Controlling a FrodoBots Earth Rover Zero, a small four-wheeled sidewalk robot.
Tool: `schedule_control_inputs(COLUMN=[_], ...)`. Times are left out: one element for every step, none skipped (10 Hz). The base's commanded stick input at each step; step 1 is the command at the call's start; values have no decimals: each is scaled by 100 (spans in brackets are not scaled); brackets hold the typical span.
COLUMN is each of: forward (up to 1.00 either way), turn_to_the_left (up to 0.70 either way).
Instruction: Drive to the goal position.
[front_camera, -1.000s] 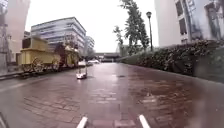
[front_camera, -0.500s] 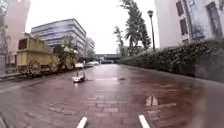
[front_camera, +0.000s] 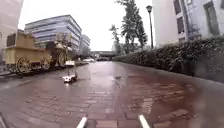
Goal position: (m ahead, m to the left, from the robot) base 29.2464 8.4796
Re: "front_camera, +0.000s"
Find overpass bridge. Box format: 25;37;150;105
91;50;117;62

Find red brick pavement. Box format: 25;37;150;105
0;60;224;128

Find tall conifer trees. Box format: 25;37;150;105
109;0;149;56

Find small delivery robot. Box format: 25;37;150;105
62;60;78;84

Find street lamp pole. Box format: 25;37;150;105
145;4;155;50

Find grey glass office building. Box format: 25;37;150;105
23;14;91;56

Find robot's own part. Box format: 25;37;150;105
76;116;88;128
138;114;151;128

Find dark green hedge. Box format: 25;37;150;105
112;35;224;84

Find yellow wooden wagon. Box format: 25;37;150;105
3;31;69;74

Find white building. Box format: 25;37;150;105
151;0;224;49

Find pale building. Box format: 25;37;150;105
0;0;25;66

